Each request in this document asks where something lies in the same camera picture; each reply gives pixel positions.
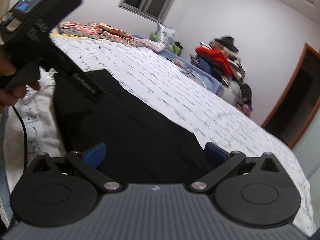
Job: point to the blue floral white pillow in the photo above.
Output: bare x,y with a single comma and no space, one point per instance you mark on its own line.
165,35

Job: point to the floral patterned blanket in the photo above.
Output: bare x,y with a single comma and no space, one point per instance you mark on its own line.
93,31

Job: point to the brown wooden door frame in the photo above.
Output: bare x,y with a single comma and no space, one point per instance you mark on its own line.
299,102

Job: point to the black pants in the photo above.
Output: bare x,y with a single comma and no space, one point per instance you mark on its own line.
143,146

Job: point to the light blue quilt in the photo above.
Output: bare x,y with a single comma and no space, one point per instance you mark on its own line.
195,73

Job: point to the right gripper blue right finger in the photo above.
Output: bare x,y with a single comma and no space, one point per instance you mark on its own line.
215,155

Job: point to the frosted glass wardrobe door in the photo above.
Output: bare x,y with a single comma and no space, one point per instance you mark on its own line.
307,153

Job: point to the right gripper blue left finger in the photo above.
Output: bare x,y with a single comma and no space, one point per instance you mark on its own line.
95,155

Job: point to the white script-print bed sheet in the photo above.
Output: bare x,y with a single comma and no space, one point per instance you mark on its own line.
30,127

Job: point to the green basket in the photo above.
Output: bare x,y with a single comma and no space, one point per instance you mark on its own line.
176,46

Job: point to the pile of clothes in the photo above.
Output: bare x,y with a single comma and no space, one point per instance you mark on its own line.
219,59

